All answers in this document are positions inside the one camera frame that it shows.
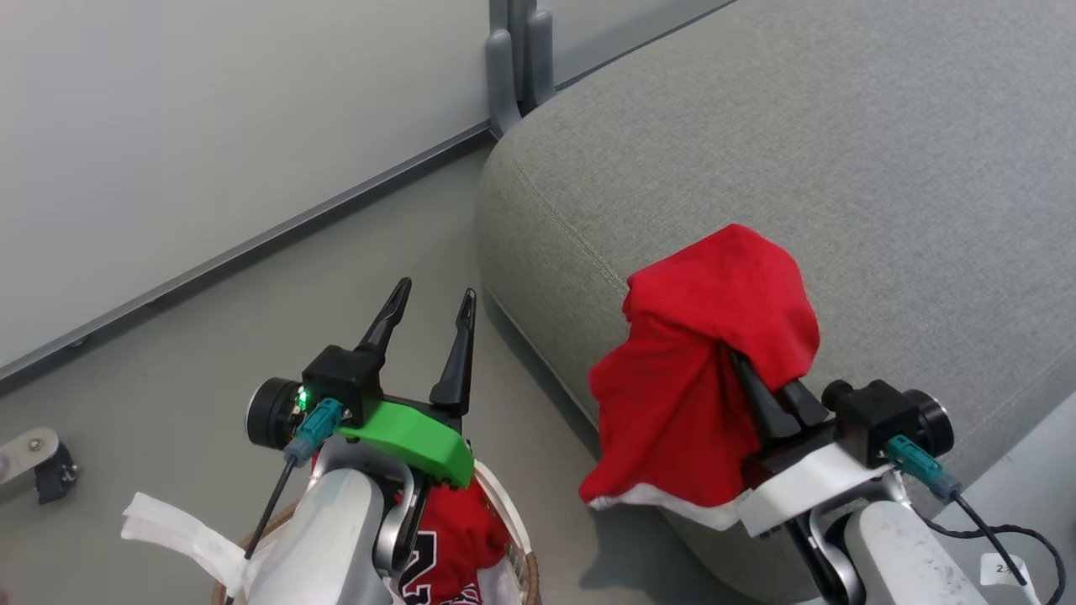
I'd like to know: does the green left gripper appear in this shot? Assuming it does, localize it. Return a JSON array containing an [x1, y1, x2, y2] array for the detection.
[[335, 277, 477, 491]]

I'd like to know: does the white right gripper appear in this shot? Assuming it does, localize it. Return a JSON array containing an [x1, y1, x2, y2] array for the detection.
[[730, 351, 894, 539]]

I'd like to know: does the red garment with white hem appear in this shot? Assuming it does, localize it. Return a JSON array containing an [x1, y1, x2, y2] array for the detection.
[[578, 223, 821, 532]]

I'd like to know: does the wicker laundry basket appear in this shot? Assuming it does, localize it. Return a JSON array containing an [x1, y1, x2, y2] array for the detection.
[[214, 460, 541, 605]]

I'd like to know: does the white basket liner cloth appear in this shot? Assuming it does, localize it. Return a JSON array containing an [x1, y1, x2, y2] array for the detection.
[[120, 460, 535, 605]]

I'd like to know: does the grey fabric sofa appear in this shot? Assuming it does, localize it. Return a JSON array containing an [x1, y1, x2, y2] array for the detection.
[[477, 0, 1076, 604]]

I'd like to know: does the red jersey with number print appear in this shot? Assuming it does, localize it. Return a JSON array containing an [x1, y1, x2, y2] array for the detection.
[[395, 477, 510, 605]]

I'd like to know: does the metal caster wheel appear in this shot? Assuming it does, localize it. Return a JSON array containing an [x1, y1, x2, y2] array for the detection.
[[0, 426, 80, 506]]

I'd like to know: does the grey wall baseboard strip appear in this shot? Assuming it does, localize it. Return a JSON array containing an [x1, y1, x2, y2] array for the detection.
[[0, 0, 741, 389]]

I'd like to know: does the white cable label tag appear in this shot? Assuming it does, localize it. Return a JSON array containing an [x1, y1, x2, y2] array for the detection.
[[979, 552, 1031, 589]]

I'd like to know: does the grey pronged wall stand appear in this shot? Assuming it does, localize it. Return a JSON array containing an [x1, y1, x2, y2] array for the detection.
[[485, 0, 556, 140]]

